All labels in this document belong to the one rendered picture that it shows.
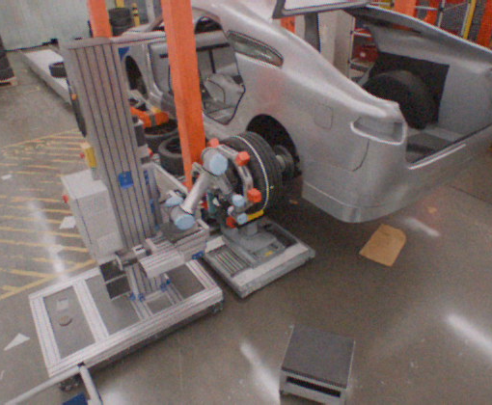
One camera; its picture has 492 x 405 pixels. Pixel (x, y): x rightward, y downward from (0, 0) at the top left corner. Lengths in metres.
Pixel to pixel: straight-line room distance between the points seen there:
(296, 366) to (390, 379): 0.74
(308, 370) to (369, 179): 1.24
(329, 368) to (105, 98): 2.01
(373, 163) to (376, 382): 1.44
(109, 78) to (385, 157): 1.69
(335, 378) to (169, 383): 1.12
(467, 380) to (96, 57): 3.01
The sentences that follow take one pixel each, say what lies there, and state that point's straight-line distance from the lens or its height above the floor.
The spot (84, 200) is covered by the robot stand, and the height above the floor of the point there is 1.21.
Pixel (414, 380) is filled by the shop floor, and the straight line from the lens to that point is 3.00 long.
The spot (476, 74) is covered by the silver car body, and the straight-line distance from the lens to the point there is 4.01.
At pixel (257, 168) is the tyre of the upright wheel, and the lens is 2.89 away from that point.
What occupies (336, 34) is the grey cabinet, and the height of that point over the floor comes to 1.12.
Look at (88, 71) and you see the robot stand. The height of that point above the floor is 1.91.
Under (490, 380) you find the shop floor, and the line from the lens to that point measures 3.19.
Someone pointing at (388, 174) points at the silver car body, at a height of 1.18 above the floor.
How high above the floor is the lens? 2.41
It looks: 33 degrees down
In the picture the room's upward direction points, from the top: 2 degrees counter-clockwise
